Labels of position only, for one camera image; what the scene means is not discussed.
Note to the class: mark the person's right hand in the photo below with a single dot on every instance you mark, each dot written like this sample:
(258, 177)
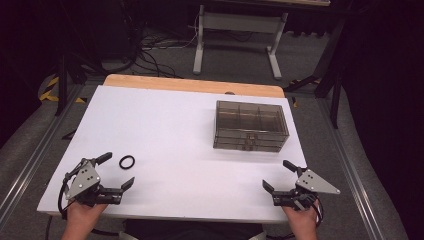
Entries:
(301, 218)

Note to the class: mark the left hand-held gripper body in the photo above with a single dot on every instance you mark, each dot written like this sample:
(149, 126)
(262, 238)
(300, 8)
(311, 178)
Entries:
(85, 180)

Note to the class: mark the aluminium floor rail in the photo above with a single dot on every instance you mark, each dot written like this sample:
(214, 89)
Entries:
(353, 173)
(30, 166)

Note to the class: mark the person's left hand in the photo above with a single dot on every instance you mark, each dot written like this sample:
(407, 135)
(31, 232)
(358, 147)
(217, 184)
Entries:
(83, 215)

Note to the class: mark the black metal stand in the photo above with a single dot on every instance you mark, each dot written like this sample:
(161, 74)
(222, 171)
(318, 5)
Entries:
(61, 86)
(333, 86)

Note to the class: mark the person's dark clothing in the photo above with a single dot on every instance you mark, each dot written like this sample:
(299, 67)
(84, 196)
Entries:
(193, 230)

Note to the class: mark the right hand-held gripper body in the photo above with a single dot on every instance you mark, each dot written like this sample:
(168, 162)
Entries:
(311, 185)

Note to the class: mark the white metal desk frame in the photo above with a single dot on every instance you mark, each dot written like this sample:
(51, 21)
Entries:
(240, 23)

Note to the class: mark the transparent grey compartment box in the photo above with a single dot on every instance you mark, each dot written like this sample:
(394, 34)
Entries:
(250, 126)

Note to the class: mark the yellow black hazard tape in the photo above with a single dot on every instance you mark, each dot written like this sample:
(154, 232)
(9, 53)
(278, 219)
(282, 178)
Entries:
(50, 91)

